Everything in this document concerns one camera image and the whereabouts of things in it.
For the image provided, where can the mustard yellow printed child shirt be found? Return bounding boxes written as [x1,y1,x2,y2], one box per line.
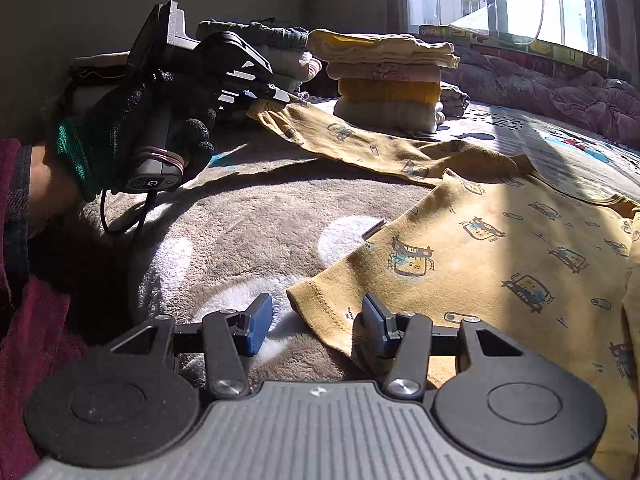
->
[248,101,639,479]

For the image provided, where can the maroon sleeved left forearm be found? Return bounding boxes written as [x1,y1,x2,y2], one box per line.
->
[1,139,86,479]

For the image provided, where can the left stack folded clothes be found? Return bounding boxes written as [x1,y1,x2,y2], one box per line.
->
[196,20,322,91]

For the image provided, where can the small grey folded clothes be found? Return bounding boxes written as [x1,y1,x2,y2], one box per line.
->
[439,81,470,119]

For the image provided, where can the black gloved left hand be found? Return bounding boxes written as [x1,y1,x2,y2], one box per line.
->
[51,72,216,203]

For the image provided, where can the folded pink garment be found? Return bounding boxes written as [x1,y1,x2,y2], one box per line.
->
[326,62,440,82]

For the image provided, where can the folded yellow top garment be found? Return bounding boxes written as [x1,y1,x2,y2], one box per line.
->
[307,29,459,68]

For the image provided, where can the Mickey Mouse plush blanket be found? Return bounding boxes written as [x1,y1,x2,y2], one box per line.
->
[74,94,640,391]

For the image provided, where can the folded cream garment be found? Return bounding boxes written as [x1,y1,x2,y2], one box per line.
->
[333,98,445,133]

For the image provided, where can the folded orange knit garment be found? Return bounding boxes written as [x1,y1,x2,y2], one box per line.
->
[338,78,440,104]

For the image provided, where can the purple crumpled quilt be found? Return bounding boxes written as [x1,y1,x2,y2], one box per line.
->
[440,47,639,150]

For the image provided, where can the dark striped curtain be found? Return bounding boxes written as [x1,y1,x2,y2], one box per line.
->
[602,0,639,87]

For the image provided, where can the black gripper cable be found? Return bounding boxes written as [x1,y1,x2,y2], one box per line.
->
[98,186,158,239]

